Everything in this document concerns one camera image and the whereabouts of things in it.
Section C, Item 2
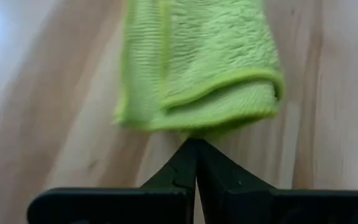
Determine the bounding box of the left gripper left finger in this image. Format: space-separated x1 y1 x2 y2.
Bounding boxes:
26 139 198 224

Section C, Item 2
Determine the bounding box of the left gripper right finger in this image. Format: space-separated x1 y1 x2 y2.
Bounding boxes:
196 139 358 224

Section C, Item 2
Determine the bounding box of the lime green microfiber towel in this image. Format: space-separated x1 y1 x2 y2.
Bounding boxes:
113 0 287 141

